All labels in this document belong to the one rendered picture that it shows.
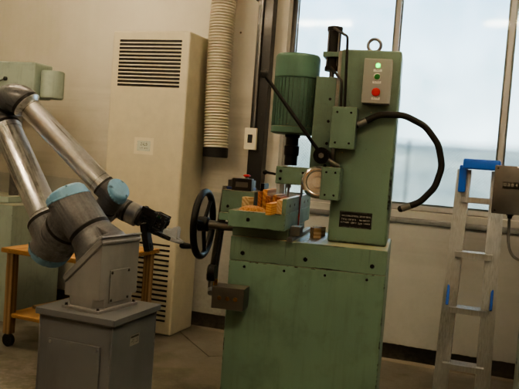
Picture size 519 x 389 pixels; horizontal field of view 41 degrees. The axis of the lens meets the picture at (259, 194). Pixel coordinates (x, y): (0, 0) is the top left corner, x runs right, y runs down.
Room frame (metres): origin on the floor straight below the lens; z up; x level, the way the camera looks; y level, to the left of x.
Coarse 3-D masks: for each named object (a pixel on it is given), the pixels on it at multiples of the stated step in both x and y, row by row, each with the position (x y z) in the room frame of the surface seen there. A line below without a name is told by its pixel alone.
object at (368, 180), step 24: (360, 72) 2.55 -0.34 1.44; (360, 96) 2.55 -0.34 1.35; (384, 120) 2.53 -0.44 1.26; (360, 144) 2.55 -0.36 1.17; (384, 144) 2.53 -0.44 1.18; (360, 168) 2.55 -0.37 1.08; (384, 168) 2.53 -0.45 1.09; (360, 192) 2.55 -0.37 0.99; (384, 192) 2.53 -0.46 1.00; (336, 216) 2.56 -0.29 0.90; (384, 216) 2.53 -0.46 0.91; (336, 240) 2.56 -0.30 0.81; (360, 240) 2.54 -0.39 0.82; (384, 240) 2.52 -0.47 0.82
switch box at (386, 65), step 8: (368, 64) 2.49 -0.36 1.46; (384, 64) 2.47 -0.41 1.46; (392, 64) 2.49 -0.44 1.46; (368, 72) 2.49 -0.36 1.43; (376, 72) 2.48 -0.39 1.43; (384, 72) 2.47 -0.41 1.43; (368, 80) 2.49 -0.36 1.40; (376, 80) 2.48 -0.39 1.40; (384, 80) 2.47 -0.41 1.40; (368, 88) 2.48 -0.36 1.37; (384, 88) 2.47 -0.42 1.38; (368, 96) 2.48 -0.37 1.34; (376, 96) 2.48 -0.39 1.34; (384, 96) 2.47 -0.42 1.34; (376, 104) 2.52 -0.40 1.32; (384, 104) 2.50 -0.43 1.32
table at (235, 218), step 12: (228, 216) 2.70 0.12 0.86; (240, 216) 2.47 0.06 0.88; (252, 216) 2.46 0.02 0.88; (264, 216) 2.45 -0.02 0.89; (276, 216) 2.44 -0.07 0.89; (288, 216) 2.50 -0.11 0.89; (300, 216) 2.78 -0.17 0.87; (264, 228) 2.45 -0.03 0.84; (276, 228) 2.44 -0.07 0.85; (288, 228) 2.52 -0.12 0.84
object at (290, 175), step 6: (276, 168) 2.69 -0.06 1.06; (282, 168) 2.69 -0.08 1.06; (288, 168) 2.68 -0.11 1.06; (294, 168) 2.68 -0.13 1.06; (300, 168) 2.67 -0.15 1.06; (306, 168) 2.67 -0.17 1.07; (276, 174) 2.69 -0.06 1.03; (282, 174) 2.69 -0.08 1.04; (288, 174) 2.68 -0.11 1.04; (294, 174) 2.68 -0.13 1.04; (276, 180) 2.69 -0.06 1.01; (282, 180) 2.69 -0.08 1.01; (288, 180) 2.68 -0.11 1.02; (294, 180) 2.68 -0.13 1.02; (300, 180) 2.67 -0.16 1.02; (288, 186) 2.71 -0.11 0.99
